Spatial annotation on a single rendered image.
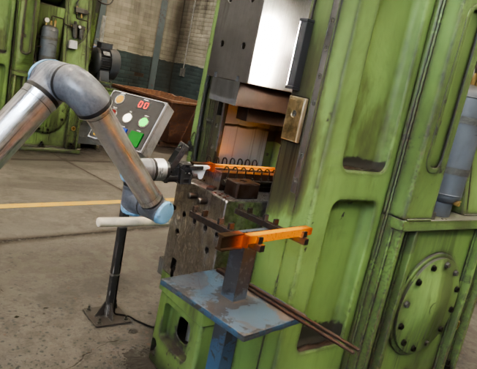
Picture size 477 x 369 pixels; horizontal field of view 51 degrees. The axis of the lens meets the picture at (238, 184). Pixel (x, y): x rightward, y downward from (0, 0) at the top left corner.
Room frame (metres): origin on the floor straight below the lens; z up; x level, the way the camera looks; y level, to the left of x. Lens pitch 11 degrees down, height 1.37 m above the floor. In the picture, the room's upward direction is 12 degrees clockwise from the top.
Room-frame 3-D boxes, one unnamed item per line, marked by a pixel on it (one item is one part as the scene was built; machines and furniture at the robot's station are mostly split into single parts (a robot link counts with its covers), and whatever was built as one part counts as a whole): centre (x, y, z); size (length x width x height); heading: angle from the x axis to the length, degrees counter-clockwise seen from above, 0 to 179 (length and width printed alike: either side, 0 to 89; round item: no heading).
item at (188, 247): (2.21, -0.07, 0.69); 0.56 x 0.38 x 0.45; 129
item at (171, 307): (2.21, -0.07, 0.23); 0.55 x 0.37 x 0.47; 129
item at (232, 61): (2.22, -0.05, 1.56); 0.42 x 0.39 x 0.40; 129
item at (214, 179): (2.25, -0.02, 0.96); 0.42 x 0.20 x 0.09; 129
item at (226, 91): (2.25, -0.02, 1.32); 0.42 x 0.20 x 0.10; 129
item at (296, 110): (1.96, -0.16, 1.27); 0.09 x 0.02 x 0.17; 39
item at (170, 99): (9.16, 1.61, 0.43); 1.89 x 1.20 x 0.85; 48
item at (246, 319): (1.54, -0.06, 0.68); 0.40 x 0.30 x 0.02; 47
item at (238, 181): (2.02, -0.02, 0.95); 0.12 x 0.08 x 0.06; 129
